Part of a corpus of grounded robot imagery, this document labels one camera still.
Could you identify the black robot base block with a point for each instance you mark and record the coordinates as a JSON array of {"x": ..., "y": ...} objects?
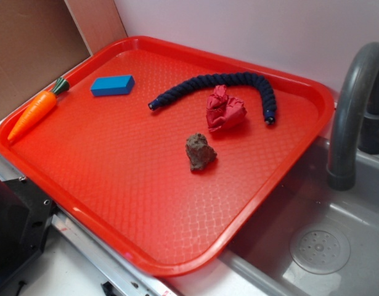
[{"x": 25, "y": 215}]

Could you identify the red plastic tray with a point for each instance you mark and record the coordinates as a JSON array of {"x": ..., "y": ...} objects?
[{"x": 121, "y": 169}]

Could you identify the grey plastic sink basin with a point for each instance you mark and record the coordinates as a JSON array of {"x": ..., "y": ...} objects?
[{"x": 308, "y": 239}]

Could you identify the brown cardboard panel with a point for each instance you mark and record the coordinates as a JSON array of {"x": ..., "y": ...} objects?
[{"x": 41, "y": 40}]

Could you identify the brown rock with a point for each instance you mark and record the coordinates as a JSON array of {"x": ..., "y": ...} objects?
[{"x": 199, "y": 152}]

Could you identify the orange toy carrot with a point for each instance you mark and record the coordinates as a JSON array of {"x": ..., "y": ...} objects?
[{"x": 38, "y": 108}]

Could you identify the grey plastic faucet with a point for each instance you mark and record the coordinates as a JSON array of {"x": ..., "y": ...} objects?
[{"x": 356, "y": 122}]

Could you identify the blue rectangular block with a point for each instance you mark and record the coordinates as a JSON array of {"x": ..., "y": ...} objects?
[{"x": 112, "y": 85}]

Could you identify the crumpled red cloth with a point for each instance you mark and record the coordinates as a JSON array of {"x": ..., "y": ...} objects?
[{"x": 224, "y": 111}]

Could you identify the aluminium frame rail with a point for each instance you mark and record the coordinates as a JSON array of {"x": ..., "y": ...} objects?
[{"x": 76, "y": 263}]

